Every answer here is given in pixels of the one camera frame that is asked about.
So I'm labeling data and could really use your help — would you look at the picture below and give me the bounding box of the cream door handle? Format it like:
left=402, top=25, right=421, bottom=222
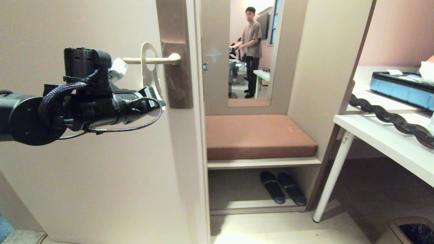
left=122, top=53, right=181, bottom=66

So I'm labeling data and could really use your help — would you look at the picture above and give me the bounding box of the black slipper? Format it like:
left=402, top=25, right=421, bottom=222
left=260, top=171, right=286, bottom=205
left=278, top=172, right=308, bottom=206

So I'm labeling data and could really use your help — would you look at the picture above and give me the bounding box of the brown bench cushion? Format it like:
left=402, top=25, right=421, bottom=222
left=205, top=114, right=318, bottom=161

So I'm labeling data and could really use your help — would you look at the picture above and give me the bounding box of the white tissue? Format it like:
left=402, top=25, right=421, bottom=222
left=418, top=61, right=434, bottom=84

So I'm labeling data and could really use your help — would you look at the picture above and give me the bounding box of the white table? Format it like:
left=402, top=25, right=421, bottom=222
left=312, top=65, right=434, bottom=223

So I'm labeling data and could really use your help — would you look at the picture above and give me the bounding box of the wall mirror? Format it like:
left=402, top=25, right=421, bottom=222
left=228, top=0, right=285, bottom=107

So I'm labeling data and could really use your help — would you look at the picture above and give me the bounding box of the brown handle plate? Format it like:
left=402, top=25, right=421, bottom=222
left=156, top=0, right=194, bottom=109

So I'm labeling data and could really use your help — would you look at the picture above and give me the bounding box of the beige bench alcove cabinet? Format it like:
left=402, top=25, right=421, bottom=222
left=199, top=0, right=377, bottom=216

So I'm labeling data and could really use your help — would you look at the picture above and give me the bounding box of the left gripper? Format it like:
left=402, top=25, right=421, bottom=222
left=111, top=86, right=162, bottom=126

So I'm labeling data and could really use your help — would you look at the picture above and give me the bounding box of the blue and black tray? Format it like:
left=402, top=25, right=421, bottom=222
left=369, top=71, right=434, bottom=113

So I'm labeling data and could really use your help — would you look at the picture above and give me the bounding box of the beige trash bin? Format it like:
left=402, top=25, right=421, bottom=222
left=374, top=217, right=434, bottom=244

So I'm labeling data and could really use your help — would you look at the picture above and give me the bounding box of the white door hanger sign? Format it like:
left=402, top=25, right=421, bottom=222
left=141, top=42, right=167, bottom=118

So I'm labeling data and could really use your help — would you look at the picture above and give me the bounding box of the beige door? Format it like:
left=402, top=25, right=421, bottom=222
left=0, top=0, right=211, bottom=244

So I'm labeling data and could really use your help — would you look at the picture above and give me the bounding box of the black twisted chain object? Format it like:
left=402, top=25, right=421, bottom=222
left=349, top=94, right=434, bottom=150

